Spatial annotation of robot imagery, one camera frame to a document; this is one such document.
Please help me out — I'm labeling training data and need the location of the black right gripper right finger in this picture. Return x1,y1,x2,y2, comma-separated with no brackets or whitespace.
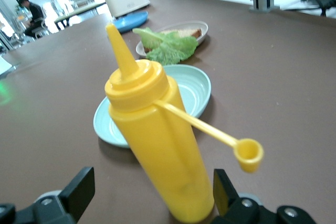
211,168,319,224

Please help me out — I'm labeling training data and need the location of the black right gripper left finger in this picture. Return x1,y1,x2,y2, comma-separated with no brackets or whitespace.
0,166,96,224

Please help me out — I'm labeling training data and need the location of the yellow squeeze bottle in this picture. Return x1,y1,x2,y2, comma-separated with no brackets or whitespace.
104,23,265,223

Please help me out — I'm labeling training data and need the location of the green lettuce leaf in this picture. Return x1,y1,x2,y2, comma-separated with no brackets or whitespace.
132,27,198,65

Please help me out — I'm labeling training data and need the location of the mint green plate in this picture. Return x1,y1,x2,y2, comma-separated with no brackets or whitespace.
93,63,212,148

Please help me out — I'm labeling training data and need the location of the blue plate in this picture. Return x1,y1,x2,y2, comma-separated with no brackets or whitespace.
113,10,149,34

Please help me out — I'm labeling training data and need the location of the beige plate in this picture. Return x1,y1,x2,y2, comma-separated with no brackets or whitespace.
135,20,209,57

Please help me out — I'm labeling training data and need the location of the green bench table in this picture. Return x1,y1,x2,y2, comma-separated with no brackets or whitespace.
54,1,107,30

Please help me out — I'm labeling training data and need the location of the seated person in black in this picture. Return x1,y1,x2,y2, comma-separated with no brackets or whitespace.
15,0,45,38

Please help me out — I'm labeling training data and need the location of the standing person in white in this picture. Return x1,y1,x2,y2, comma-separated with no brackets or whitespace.
48,0,68,16

